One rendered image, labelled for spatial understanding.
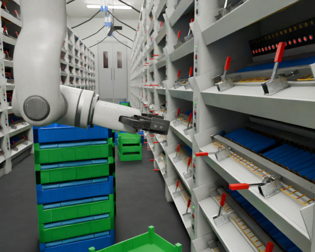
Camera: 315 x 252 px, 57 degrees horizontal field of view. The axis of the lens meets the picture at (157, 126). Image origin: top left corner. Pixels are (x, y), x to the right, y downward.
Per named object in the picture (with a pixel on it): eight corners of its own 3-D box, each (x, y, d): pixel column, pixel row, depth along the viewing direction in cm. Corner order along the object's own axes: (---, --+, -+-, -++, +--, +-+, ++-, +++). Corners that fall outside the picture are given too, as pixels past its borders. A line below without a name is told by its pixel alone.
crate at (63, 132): (33, 143, 108) (32, 122, 107) (33, 135, 127) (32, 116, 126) (112, 137, 120) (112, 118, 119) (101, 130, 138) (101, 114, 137)
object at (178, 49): (198, 49, 105) (184, 11, 102) (171, 62, 164) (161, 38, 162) (249, 27, 106) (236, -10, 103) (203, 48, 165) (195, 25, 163)
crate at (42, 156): (34, 164, 109) (33, 143, 108) (34, 153, 128) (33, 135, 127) (112, 156, 121) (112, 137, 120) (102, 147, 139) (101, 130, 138)
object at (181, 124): (196, 153, 110) (183, 120, 107) (170, 129, 169) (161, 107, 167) (245, 132, 111) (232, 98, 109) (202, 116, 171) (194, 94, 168)
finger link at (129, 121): (115, 118, 64) (140, 123, 65) (116, 123, 56) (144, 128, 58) (116, 113, 64) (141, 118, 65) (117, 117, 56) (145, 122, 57)
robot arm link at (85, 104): (79, 124, 69) (92, 126, 69) (73, 129, 60) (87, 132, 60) (85, 89, 68) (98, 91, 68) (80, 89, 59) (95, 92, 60)
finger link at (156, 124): (136, 129, 62) (166, 135, 62) (137, 131, 58) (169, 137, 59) (139, 114, 61) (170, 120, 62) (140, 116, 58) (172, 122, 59)
